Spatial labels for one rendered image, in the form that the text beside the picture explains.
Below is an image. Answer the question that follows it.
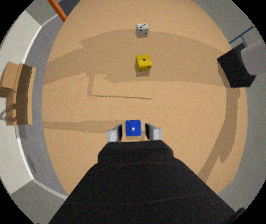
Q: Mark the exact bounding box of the blue die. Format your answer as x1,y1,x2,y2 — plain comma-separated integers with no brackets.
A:
125,120,141,136

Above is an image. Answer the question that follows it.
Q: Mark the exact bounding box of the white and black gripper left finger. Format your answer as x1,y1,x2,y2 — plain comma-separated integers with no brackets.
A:
106,124,123,143

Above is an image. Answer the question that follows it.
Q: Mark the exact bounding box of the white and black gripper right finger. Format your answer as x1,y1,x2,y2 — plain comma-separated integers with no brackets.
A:
145,123,162,140

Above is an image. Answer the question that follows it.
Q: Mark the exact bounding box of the yellow die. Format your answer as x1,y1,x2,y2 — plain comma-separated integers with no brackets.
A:
136,54,152,72

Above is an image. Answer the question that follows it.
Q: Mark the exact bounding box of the white die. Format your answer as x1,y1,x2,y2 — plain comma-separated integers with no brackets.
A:
136,23,149,35

